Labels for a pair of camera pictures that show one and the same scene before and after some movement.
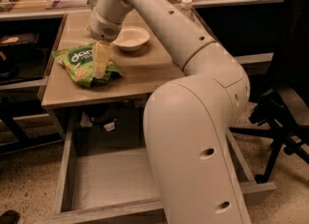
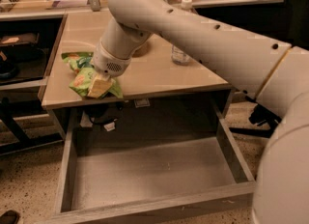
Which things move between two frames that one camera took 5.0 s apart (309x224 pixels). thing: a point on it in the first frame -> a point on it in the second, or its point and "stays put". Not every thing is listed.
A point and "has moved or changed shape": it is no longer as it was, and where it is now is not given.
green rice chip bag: (78, 61) has moved or changed shape
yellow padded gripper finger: (101, 54) -> (98, 85)
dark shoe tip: (10, 216) stays put
